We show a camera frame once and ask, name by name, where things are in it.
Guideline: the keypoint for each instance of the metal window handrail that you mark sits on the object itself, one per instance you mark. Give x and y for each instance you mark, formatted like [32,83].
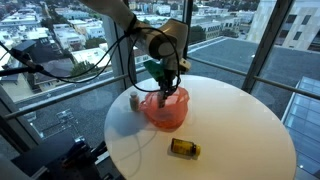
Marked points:
[283,86]
[66,96]

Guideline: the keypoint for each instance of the amber bottle with yellow cap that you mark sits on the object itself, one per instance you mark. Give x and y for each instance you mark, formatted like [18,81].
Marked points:
[183,147]

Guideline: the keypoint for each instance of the white-capped pill bottle yellow label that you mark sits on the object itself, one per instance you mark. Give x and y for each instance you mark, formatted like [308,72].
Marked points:
[134,101]

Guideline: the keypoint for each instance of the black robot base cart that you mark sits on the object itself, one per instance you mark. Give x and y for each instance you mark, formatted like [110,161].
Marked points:
[56,158]

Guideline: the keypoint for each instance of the white round pedestal table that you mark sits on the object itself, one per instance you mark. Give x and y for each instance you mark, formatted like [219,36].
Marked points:
[233,133]

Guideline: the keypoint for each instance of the orange plastic bag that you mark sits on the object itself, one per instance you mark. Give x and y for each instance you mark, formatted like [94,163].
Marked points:
[166,115]

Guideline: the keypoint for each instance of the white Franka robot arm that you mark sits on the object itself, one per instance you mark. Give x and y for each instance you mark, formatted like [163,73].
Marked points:
[166,36]

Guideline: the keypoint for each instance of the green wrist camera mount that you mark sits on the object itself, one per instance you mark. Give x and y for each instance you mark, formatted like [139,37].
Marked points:
[153,69]

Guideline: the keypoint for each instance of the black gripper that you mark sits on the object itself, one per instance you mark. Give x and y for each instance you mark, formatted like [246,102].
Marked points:
[170,74]

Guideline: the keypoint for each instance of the dark window mullion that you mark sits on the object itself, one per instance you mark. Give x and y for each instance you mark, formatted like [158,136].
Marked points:
[266,43]

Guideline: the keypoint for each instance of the black camera on stand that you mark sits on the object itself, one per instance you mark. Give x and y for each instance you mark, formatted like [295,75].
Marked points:
[25,56]

